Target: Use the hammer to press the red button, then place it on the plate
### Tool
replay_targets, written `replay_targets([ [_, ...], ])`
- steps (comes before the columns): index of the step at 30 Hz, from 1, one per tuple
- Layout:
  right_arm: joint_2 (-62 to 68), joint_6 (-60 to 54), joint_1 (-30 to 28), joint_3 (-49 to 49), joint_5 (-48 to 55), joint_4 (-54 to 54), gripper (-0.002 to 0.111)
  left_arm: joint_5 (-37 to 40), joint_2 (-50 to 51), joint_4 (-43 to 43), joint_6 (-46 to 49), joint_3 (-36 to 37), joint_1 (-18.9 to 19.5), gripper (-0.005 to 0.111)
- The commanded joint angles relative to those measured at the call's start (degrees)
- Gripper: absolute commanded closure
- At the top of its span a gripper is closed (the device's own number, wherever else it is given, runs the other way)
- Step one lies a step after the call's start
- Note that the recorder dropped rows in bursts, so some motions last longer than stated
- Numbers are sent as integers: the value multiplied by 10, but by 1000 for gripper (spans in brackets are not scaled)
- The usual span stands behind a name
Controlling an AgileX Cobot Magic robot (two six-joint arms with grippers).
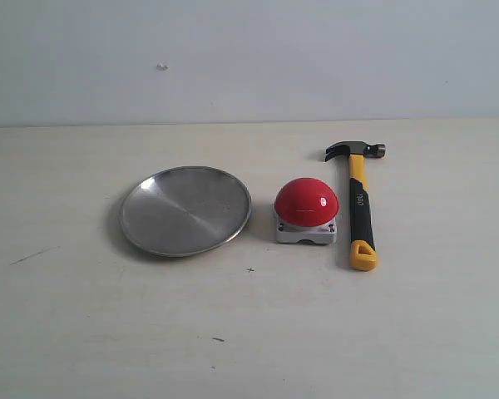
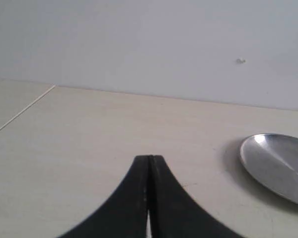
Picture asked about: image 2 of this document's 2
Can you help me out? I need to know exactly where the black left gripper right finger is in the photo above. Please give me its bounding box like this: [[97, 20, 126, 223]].
[[150, 155, 242, 238]]

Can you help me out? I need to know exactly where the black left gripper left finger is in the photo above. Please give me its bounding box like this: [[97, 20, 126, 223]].
[[60, 155, 149, 238]]

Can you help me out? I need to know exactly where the round metal plate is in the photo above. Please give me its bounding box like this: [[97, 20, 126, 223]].
[[239, 133, 298, 205]]

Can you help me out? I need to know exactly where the small white wall plug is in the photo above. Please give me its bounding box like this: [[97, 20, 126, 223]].
[[236, 58, 246, 63]]

